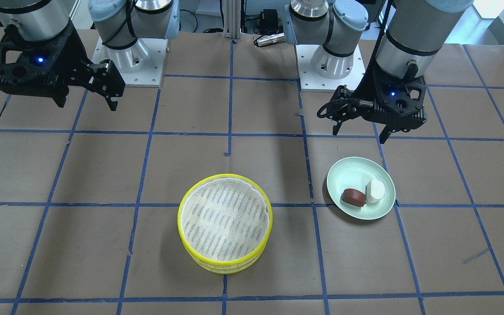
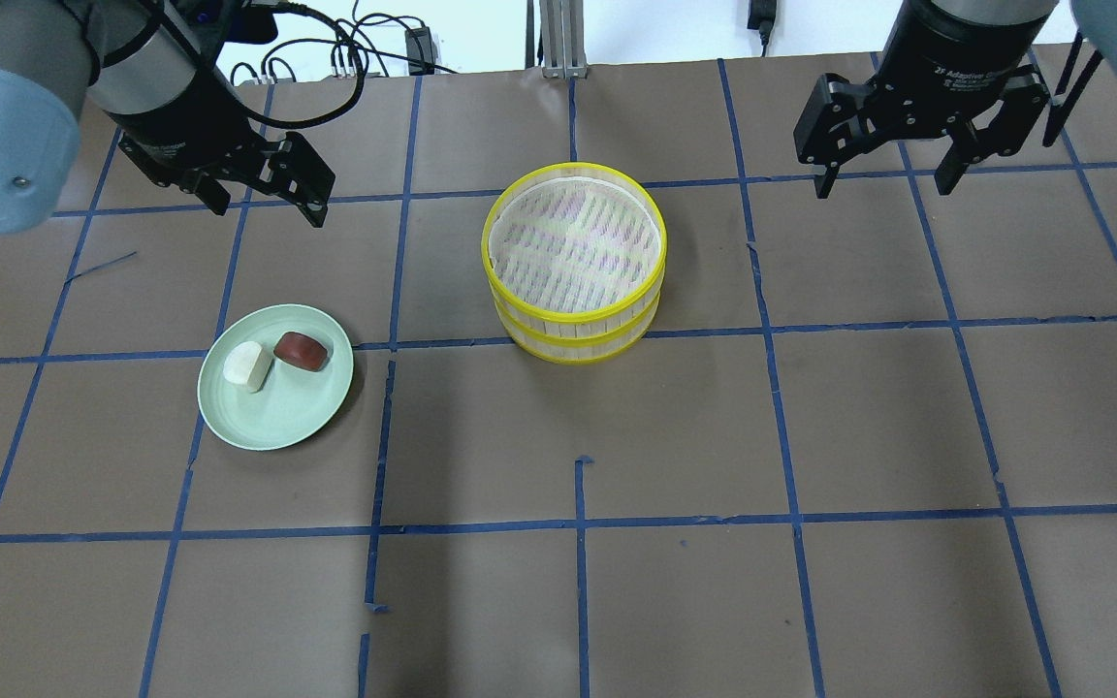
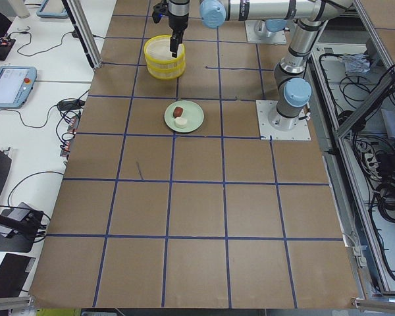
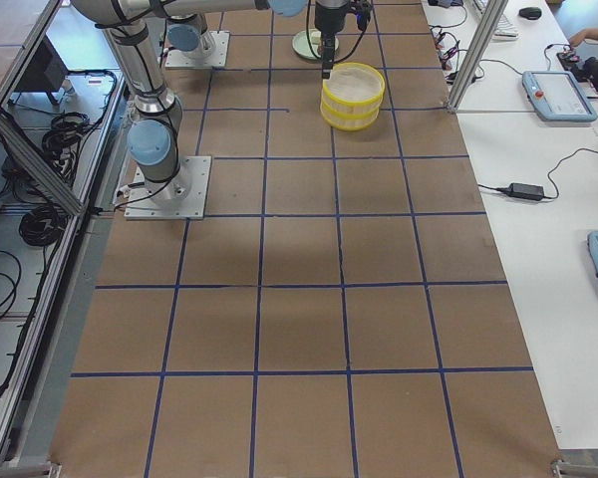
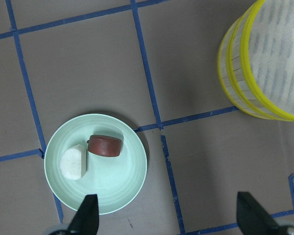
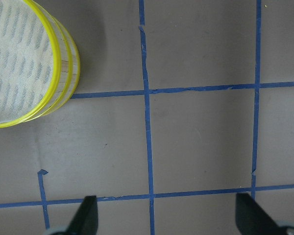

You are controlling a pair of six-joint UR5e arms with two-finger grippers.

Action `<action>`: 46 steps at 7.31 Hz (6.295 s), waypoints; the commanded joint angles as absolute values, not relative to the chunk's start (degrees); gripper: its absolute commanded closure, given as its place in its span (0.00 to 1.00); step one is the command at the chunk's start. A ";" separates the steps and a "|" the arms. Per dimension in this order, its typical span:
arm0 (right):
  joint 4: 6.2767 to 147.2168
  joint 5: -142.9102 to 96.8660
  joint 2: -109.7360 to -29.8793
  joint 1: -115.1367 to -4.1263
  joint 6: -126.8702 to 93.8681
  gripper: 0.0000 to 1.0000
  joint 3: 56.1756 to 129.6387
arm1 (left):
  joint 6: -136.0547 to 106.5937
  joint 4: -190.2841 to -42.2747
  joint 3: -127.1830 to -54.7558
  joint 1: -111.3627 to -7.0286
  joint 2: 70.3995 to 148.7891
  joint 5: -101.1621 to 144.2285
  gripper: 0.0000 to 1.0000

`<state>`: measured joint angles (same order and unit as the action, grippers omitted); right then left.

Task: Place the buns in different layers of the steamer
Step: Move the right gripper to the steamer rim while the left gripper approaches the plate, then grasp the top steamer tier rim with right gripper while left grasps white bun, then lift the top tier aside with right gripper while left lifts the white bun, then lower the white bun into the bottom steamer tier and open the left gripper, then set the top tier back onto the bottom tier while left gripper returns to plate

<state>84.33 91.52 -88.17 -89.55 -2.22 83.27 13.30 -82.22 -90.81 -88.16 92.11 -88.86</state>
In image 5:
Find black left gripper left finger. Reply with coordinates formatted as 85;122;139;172
68;194;99;235

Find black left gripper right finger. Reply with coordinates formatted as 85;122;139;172
236;192;287;235

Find white steamed bun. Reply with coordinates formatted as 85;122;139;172
59;144;87;181

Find brown steamed bun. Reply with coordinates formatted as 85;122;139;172
87;135;122;157

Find yellow steamer top layer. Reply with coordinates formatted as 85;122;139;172
227;0;294;122

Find yellow steamer layer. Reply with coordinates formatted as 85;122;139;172
227;0;294;122
217;12;277;119

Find yellow steamer bottom layer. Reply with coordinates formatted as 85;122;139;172
217;12;277;119

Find mint green bowl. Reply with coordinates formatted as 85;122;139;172
44;114;147;214

